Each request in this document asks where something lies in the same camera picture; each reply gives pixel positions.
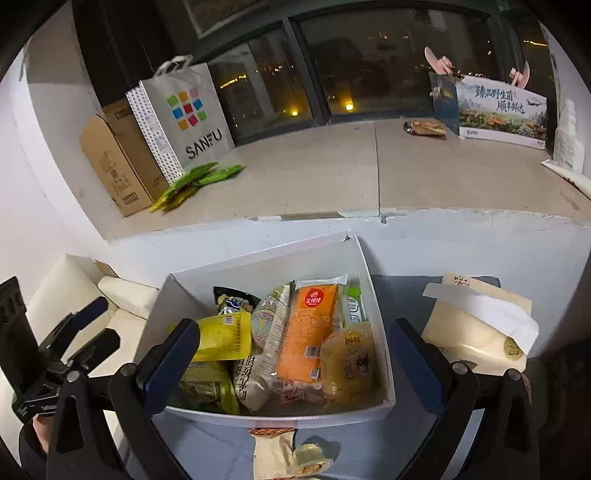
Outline long green snack packet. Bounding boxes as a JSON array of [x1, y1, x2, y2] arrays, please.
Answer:
[[342, 277, 371, 331]]

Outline brown cardboard box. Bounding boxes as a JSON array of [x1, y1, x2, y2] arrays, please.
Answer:
[[78, 99, 171, 217]]

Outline pile of green packets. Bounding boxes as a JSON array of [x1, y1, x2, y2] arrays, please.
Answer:
[[148, 162, 245, 214]]

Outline white shopping bag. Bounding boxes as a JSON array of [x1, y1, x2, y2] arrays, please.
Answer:
[[139, 54, 236, 174]]

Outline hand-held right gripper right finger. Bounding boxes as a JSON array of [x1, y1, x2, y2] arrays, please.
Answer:
[[388, 318, 541, 480]]

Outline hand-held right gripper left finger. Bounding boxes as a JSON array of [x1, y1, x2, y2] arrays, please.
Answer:
[[46, 318, 201, 480]]

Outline cream sofa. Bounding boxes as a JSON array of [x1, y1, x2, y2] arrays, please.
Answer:
[[25, 253, 161, 370]]

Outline orange snack packet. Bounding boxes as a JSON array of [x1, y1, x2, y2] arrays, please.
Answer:
[[276, 274, 349, 384]]

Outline black blue chip packet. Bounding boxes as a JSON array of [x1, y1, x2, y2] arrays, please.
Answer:
[[213, 286, 262, 317]]

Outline printed landscape gift box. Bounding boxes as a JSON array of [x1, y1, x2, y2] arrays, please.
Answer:
[[428, 71, 550, 151]]

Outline dark glass window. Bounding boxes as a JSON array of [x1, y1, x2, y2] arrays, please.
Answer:
[[74, 0, 550, 145]]

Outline clear jelly cup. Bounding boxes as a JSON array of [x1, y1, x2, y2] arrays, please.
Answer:
[[292, 442, 336, 476]]

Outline rolled white paper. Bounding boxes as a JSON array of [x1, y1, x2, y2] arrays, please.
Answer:
[[541, 159, 591, 199]]

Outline brown flat packet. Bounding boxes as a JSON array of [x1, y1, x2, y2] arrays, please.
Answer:
[[403, 119, 448, 139]]

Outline pink plastic ornament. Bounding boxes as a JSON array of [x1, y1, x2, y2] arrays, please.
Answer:
[[424, 45, 458, 75], [508, 59, 533, 88]]

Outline yellow round cake packet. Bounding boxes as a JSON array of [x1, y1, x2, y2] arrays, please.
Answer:
[[320, 322, 377, 401]]

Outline white cardboard box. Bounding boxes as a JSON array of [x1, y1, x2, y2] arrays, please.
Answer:
[[139, 229, 397, 429]]

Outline green yellow chip packet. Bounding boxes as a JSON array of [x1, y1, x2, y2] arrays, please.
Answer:
[[179, 361, 241, 415]]

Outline person's left forearm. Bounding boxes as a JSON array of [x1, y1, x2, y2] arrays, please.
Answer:
[[17, 422, 49, 480]]

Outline person's left hand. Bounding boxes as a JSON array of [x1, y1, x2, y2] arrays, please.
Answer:
[[32, 413, 51, 455]]

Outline beige tissue pack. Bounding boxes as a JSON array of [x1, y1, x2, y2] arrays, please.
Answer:
[[422, 271, 540, 372]]

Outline beige snack packet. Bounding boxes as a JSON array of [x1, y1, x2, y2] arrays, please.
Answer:
[[249, 428, 296, 480]]

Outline white plastic bottle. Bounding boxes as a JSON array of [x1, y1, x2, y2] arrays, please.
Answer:
[[553, 99, 585, 169]]

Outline dotted paper bag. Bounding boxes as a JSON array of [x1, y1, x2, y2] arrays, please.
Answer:
[[126, 85, 185, 185]]

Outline pale rice cracker packet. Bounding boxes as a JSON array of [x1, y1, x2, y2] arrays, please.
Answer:
[[252, 281, 296, 365]]

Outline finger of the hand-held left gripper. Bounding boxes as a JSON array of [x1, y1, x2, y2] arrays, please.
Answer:
[[69, 329, 122, 372], [39, 296, 109, 364]]

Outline yellow donut print packet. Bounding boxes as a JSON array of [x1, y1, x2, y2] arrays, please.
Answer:
[[168, 311, 254, 361]]

